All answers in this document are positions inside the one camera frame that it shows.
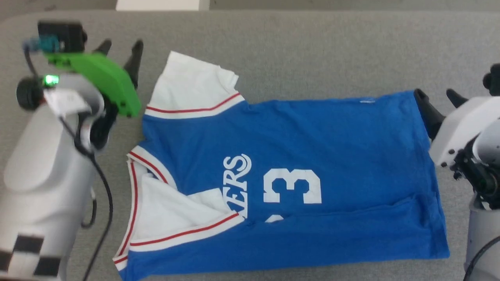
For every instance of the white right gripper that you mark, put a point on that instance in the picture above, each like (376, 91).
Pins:
(463, 125)

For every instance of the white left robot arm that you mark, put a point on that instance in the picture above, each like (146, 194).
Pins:
(43, 175)

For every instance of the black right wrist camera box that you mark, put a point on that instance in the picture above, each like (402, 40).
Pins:
(493, 80)

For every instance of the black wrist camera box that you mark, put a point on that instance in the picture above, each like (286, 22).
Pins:
(62, 35)
(493, 80)

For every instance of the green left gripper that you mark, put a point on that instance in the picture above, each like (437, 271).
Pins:
(105, 76)

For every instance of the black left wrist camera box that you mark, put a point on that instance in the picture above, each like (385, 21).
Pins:
(62, 35)

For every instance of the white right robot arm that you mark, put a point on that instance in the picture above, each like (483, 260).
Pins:
(484, 218)

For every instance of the blue white basketball jersey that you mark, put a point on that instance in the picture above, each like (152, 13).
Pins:
(332, 140)

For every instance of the white flat box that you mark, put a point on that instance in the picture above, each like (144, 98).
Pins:
(160, 4)

